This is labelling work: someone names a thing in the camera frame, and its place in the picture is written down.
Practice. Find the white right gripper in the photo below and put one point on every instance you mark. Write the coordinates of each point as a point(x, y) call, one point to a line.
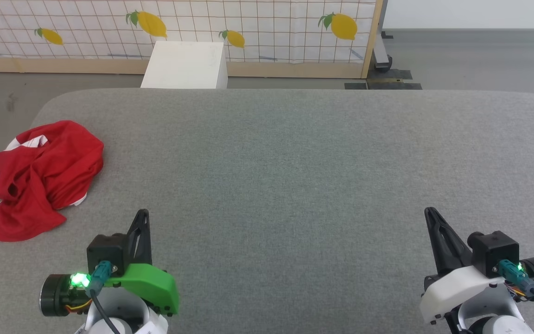
point(457, 290)

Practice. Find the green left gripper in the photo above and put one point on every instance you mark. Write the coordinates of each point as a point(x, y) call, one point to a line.
point(149, 283)

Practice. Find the red and white garment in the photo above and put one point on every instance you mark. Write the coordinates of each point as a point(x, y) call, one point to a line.
point(49, 176)

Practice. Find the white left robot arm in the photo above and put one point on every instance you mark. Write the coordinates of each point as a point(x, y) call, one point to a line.
point(123, 315)

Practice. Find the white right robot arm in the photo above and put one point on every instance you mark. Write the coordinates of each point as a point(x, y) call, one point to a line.
point(489, 317)

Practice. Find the black floor plate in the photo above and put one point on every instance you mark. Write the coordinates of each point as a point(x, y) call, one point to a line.
point(355, 86)
point(394, 86)

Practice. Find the white box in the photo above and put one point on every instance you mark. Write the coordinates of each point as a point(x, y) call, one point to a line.
point(183, 65)

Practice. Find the grey metal stand with caster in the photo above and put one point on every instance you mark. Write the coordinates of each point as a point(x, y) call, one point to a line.
point(381, 51)

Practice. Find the lemon print grid screen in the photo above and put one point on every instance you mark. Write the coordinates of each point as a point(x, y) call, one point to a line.
point(267, 23)

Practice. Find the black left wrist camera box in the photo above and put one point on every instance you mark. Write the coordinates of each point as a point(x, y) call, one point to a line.
point(107, 250)

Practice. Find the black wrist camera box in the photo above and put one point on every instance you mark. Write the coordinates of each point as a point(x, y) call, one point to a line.
point(494, 253)
point(107, 250)

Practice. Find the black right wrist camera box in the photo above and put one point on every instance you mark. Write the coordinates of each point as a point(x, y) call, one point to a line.
point(494, 253)

